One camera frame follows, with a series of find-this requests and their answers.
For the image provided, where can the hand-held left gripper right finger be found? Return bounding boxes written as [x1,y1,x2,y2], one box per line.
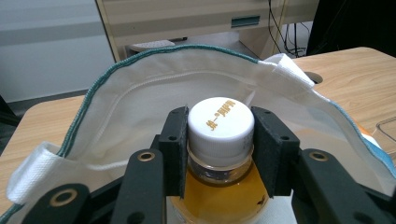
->
[249,105,302,199]

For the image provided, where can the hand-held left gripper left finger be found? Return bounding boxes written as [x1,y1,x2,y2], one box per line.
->
[158,105,191,200]

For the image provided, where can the amber drink bottle white cap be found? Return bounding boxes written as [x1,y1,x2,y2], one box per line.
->
[169,96,271,224]

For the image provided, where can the white tote bag teal trim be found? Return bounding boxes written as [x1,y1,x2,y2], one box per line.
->
[0,44,396,224]

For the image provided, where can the clear plastic storage bin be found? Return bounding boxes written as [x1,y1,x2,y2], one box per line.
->
[371,116,396,163]

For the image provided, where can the grey perforated plate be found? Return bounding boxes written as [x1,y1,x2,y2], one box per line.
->
[128,39,177,53]

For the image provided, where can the beige cabinet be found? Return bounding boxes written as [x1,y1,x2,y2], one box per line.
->
[94,0,320,63]

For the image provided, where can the large dark object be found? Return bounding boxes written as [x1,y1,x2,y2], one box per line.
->
[305,0,396,59]

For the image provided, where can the black cables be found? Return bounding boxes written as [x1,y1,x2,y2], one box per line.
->
[267,0,311,58]

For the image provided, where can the teal cabinet handle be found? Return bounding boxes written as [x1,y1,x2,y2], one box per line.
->
[230,15,262,29]

